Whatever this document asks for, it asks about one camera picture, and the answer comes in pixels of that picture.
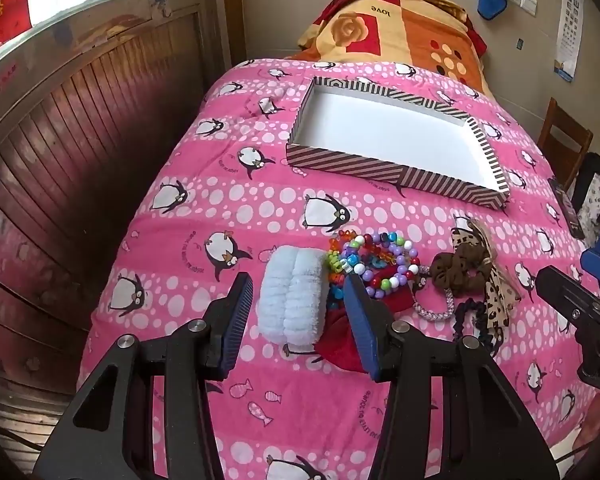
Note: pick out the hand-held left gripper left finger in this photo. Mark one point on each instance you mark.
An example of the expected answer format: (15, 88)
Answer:
(237, 320)

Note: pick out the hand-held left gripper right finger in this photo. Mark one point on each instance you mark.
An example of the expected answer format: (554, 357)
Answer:
(360, 330)

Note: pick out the red satin bow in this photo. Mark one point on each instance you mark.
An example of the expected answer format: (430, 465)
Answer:
(335, 342)

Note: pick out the light blue fluffy headband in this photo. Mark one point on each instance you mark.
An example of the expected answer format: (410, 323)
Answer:
(290, 295)

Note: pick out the leopard print bow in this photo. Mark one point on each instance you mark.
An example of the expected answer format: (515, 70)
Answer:
(495, 300)

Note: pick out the black scrunchie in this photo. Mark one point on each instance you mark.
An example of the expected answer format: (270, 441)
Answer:
(467, 310)

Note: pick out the brown scrunchie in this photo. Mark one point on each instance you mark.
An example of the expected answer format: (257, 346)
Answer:
(455, 270)

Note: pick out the striped cardboard box lid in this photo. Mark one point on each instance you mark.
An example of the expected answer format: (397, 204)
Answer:
(380, 125)

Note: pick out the white patterned cloth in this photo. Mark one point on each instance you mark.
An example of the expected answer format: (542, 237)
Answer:
(592, 207)

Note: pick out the black clothing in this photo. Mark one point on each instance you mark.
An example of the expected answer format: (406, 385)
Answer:
(597, 175)

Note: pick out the pink penguin blanket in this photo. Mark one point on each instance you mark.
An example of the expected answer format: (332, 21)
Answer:
(230, 210)

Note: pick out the wooden chair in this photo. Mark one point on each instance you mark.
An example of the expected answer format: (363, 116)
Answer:
(565, 135)

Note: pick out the white chart poster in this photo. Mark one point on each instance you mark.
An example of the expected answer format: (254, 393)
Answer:
(572, 25)

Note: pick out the orange floral pillow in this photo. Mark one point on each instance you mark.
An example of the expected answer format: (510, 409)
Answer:
(405, 25)

